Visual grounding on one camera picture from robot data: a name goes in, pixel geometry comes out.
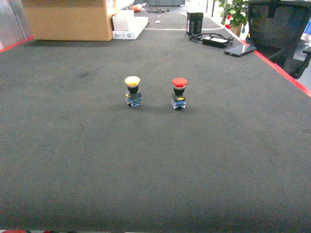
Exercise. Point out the red mushroom push button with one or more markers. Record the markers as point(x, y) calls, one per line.
point(178, 98)

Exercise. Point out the yellow mushroom push button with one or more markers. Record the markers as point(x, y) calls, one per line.
point(133, 96)

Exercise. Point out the black power adapter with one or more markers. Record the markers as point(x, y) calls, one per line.
point(215, 42)

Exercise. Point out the white flat boxes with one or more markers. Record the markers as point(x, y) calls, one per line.
point(126, 26)

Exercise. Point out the black upright device box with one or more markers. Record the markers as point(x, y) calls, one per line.
point(194, 23)

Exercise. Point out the black tablet on table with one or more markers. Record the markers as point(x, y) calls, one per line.
point(240, 50)

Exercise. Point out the potted green plant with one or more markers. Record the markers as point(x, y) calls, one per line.
point(234, 15)

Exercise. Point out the large cardboard box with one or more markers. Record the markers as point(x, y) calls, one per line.
point(70, 20)

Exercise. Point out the black mesh office chair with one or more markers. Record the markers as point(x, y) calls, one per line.
point(276, 28)

